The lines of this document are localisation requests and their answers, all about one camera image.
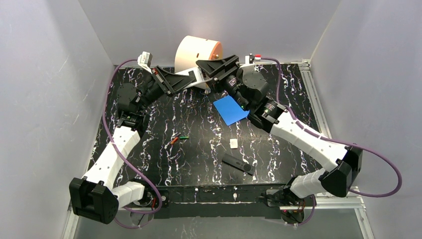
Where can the black remote control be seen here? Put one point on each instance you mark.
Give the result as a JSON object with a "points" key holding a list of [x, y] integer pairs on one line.
{"points": [[238, 164]]}

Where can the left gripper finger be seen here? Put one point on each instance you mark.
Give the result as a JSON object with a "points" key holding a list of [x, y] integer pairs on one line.
{"points": [[178, 84], [174, 77]]}

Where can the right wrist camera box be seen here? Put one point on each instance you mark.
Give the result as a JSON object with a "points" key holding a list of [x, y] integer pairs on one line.
{"points": [[250, 61]]}

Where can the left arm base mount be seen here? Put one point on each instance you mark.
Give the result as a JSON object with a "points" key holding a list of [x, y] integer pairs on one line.
{"points": [[153, 200]]}

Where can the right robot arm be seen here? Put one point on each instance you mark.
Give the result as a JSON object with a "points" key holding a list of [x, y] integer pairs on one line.
{"points": [[340, 162]]}

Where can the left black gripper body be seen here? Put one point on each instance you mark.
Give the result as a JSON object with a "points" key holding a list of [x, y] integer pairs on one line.
{"points": [[160, 81]]}

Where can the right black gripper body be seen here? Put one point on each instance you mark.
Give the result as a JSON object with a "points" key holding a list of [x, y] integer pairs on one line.
{"points": [[229, 70]]}

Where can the blue foam pad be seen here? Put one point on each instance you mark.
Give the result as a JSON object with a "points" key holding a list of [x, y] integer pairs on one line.
{"points": [[229, 110]]}

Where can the aluminium frame rail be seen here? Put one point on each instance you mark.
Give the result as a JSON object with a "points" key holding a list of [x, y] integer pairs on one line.
{"points": [[326, 200]]}

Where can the white remote control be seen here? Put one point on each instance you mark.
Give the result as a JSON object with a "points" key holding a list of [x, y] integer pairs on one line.
{"points": [[200, 78]]}

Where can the white cylinder orange face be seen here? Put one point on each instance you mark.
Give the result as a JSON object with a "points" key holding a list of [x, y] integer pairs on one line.
{"points": [[192, 49]]}

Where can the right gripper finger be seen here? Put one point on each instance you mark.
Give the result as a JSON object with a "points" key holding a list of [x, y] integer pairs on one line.
{"points": [[213, 84], [212, 68]]}

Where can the white battery cover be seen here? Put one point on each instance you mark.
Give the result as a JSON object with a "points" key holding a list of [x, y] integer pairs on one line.
{"points": [[233, 143]]}

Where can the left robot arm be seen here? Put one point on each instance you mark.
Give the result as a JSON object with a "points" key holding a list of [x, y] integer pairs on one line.
{"points": [[94, 196]]}

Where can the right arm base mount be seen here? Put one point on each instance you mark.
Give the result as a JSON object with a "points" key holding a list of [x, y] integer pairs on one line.
{"points": [[275, 198]]}

